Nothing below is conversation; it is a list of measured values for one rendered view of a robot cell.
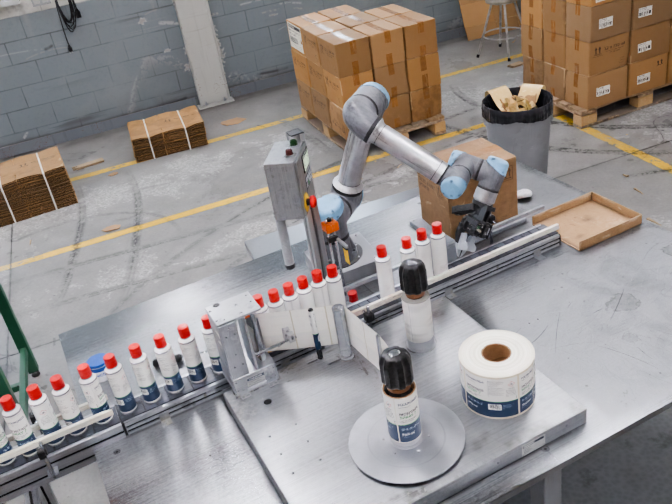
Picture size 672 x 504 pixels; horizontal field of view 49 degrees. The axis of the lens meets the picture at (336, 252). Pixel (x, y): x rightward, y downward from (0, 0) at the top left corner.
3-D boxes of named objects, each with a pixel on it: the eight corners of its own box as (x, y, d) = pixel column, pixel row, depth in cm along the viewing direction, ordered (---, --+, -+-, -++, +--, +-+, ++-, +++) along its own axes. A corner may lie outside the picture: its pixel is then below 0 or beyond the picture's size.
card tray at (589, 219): (579, 251, 269) (579, 242, 267) (532, 225, 289) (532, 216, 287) (641, 223, 278) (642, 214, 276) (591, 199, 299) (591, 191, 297)
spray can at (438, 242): (439, 280, 258) (434, 229, 247) (431, 273, 262) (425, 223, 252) (451, 274, 259) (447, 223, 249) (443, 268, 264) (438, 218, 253)
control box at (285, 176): (275, 221, 226) (262, 164, 216) (285, 195, 240) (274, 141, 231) (307, 219, 224) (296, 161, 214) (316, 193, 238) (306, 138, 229)
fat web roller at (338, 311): (343, 363, 227) (334, 313, 218) (337, 355, 231) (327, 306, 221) (356, 357, 229) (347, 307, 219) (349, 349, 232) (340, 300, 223)
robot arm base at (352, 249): (329, 271, 271) (324, 249, 266) (311, 255, 283) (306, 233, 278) (364, 255, 276) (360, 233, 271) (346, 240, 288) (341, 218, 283)
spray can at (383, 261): (385, 303, 250) (378, 252, 240) (377, 297, 255) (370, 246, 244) (398, 298, 252) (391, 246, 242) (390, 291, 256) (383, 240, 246)
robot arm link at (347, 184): (318, 216, 281) (348, 89, 246) (333, 197, 292) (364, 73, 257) (347, 228, 279) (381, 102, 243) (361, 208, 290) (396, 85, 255)
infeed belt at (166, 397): (125, 431, 222) (121, 421, 220) (119, 415, 228) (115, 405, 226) (558, 241, 275) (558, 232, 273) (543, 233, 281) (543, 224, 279)
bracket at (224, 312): (217, 328, 208) (216, 325, 208) (205, 309, 217) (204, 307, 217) (261, 309, 213) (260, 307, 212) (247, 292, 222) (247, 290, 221)
